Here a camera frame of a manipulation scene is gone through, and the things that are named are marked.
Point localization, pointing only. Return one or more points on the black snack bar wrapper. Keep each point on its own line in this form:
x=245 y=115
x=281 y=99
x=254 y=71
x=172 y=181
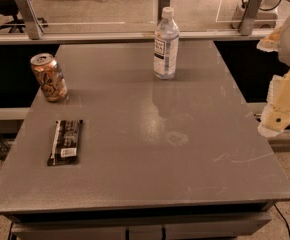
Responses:
x=65 y=142

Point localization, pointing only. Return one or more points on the clear plastic water bottle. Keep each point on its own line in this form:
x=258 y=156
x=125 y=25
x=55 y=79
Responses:
x=166 y=45

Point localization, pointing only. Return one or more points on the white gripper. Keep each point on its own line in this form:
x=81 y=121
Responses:
x=276 y=116

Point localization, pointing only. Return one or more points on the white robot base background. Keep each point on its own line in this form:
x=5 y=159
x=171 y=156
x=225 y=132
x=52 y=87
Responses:
x=267 y=15

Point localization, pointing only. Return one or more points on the left metal bracket post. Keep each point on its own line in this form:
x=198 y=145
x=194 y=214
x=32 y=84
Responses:
x=34 y=30

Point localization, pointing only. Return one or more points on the middle metal bracket post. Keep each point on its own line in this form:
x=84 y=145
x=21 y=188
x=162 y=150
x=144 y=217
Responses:
x=161 y=5

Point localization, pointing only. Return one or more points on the orange soda can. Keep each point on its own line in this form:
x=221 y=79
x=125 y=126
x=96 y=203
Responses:
x=49 y=76

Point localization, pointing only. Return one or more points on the right metal bracket post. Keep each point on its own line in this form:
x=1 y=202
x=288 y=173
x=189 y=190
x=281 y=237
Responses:
x=248 y=20

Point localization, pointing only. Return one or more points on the grey table drawer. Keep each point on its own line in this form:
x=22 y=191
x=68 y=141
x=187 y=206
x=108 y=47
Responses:
x=218 y=226

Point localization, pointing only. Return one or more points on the metal bracket post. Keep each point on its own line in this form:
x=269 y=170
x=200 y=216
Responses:
x=248 y=20
x=34 y=30
x=161 y=5

